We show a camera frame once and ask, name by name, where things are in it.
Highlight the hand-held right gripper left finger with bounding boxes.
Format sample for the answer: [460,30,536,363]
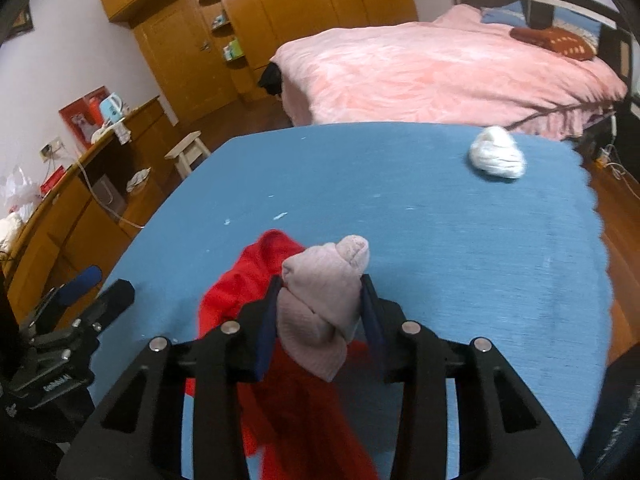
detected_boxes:
[57,275,283,480]

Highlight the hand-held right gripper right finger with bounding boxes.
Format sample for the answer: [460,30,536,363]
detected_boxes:
[360,274,585,480]

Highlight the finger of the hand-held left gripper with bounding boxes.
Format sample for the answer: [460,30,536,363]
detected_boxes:
[20,266,103,331]
[75,280,136,333]

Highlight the pink knit sock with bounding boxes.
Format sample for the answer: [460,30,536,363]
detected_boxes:
[276,234,371,382]

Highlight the red cloth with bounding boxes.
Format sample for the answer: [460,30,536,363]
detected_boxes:
[185,229,378,480]

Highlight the black trash bin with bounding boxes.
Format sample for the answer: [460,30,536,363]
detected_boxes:
[575,342,640,480]

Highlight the wooden side cabinet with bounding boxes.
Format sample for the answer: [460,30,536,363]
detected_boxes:
[0,97,176,321]

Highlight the blue tablecloth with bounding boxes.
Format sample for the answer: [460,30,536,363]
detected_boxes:
[95,122,613,480]

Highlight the small red box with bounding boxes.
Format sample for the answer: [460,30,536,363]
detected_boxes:
[40,166,66,196]

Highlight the white plastic bag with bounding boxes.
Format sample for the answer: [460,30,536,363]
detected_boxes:
[5,165,43,211]

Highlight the red gift box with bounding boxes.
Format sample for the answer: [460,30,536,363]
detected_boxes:
[59,86,108,148]

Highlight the small wooden stool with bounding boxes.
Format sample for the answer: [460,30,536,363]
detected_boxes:
[165,131,212,178]

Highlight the light blue kettle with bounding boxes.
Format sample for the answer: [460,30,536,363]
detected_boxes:
[99,92,126,126]

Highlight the white rolled sock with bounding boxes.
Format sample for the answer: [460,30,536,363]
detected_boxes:
[468,126,527,181]

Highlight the wooden door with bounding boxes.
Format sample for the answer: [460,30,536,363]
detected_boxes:
[132,0,241,126]

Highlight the bed with pink cover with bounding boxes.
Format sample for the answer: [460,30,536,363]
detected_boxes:
[275,4,628,141]

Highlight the black clothing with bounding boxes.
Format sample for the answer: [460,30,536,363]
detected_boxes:
[258,61,283,96]

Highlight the wooden wardrobe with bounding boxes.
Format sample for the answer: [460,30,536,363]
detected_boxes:
[100,0,418,128]

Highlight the blue pillow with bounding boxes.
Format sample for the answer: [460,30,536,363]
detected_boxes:
[482,1,523,26]
[552,6,601,36]

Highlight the red dotted cushion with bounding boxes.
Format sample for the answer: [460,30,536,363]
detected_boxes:
[510,26,597,61]

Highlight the white charging cable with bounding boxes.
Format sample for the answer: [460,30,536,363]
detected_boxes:
[77,162,146,228]

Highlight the wall socket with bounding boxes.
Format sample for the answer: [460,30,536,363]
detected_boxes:
[40,136,66,161]

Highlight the red wall hanging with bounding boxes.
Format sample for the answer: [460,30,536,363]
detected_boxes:
[7,2,33,36]

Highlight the white floor cable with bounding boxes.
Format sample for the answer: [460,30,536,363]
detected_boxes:
[605,115,640,181]

